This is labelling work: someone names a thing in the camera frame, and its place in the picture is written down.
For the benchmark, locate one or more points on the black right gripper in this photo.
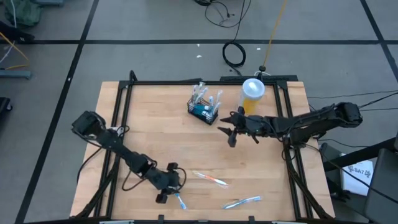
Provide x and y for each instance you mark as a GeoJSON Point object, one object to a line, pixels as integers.
{"type": "Point", "coordinates": [253, 126]}

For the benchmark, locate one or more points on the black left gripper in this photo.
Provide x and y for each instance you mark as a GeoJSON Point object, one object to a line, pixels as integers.
{"type": "Point", "coordinates": [163, 182]}

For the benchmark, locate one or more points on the orange white toothbrush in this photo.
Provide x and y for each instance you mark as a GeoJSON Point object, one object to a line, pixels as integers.
{"type": "Point", "coordinates": [209, 178]}

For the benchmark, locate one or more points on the light blue toothbrush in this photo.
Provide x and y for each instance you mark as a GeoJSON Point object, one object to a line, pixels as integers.
{"type": "Point", "coordinates": [242, 202]}

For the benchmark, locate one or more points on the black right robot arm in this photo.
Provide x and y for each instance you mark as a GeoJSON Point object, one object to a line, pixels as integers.
{"type": "Point", "coordinates": [314, 119]}

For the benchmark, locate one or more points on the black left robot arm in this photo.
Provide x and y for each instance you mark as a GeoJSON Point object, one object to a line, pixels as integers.
{"type": "Point", "coordinates": [124, 152]}

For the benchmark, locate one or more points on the black diagonal beam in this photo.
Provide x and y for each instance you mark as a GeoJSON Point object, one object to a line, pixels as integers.
{"type": "Point", "coordinates": [357, 157]}

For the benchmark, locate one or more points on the white printed paper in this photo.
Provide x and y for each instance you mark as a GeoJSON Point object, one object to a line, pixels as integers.
{"type": "Point", "coordinates": [357, 180]}

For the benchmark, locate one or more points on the black chair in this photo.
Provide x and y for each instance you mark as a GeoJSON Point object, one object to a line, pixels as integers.
{"type": "Point", "coordinates": [382, 186]}

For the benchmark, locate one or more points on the black cart wheel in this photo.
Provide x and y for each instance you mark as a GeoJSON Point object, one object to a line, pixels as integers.
{"type": "Point", "coordinates": [3, 104]}

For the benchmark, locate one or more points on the grey floor bar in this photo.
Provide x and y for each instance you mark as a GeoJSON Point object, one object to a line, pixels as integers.
{"type": "Point", "coordinates": [15, 74]}

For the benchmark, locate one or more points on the person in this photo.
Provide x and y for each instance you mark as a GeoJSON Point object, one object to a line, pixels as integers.
{"type": "Point", "coordinates": [15, 32]}

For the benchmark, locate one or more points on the green bag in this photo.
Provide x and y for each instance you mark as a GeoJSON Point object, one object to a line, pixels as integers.
{"type": "Point", "coordinates": [23, 12]}

